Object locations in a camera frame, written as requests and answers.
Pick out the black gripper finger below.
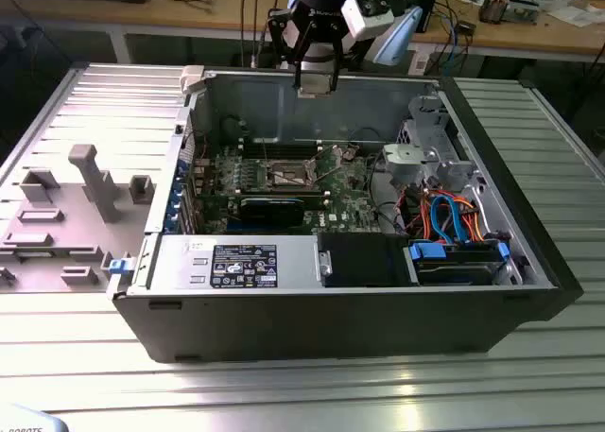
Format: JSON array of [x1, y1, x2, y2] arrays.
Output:
[[329, 23, 343, 94], [266, 8, 317, 92]]

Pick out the black RAM slot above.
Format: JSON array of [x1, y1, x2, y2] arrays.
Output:
[[240, 139, 323, 150], [240, 147, 323, 160]]

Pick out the beige case latch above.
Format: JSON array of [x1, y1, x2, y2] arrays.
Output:
[[181, 65, 205, 94]]

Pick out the metal heat sink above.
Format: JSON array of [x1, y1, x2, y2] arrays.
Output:
[[478, 0, 510, 26]]

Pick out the small black tower box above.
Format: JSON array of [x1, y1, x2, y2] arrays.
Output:
[[418, 0, 441, 34]]

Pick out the green motherboard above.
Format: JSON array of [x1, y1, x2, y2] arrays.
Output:
[[188, 141, 384, 237]]

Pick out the blue case clip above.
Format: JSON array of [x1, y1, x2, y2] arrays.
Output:
[[107, 257, 136, 277]]

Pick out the orange wire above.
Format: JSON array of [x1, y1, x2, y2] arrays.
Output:
[[406, 190, 434, 239], [460, 204, 488, 243]]

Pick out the hard disk in blue carrier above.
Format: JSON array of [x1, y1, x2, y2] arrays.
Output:
[[404, 242, 511, 286]]

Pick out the silver metal drive cage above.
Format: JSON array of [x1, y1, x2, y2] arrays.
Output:
[[382, 94, 476, 187]]

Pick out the silver CPU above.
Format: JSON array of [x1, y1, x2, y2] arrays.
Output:
[[300, 74, 332, 97]]

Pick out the white device with print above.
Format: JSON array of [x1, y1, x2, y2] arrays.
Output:
[[0, 403, 70, 432]]

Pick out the black case fan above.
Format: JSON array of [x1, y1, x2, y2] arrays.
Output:
[[220, 114, 250, 145]]

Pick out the open black PC case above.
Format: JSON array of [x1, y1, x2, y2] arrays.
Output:
[[106, 65, 583, 365]]

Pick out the black CPU socket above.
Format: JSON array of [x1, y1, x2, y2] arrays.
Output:
[[265, 157, 319, 190]]

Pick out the black graphics card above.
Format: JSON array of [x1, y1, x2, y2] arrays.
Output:
[[238, 196, 306, 228]]

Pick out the wooden workbench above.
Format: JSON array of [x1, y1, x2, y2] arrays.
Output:
[[0, 0, 605, 64]]

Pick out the grey parts rack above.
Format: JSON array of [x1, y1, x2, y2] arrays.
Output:
[[0, 143, 160, 295]]

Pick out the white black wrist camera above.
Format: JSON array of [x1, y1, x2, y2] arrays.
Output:
[[340, 0, 396, 42]]

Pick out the black drive bay cover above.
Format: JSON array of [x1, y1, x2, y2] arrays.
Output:
[[317, 233, 410, 289]]

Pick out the blue card retainer strip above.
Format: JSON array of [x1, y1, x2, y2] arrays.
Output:
[[163, 160, 191, 234]]

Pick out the blue wire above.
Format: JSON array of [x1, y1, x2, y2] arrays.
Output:
[[428, 191, 469, 248]]

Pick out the white papers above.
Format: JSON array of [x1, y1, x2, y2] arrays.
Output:
[[543, 5, 602, 27]]

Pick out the grey metal device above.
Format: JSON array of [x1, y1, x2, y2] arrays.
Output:
[[506, 0, 541, 26]]

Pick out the silver power supply with label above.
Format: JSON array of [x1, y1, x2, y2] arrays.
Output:
[[158, 235, 320, 291]]

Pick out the black wire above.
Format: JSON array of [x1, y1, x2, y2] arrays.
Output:
[[366, 150, 407, 234]]

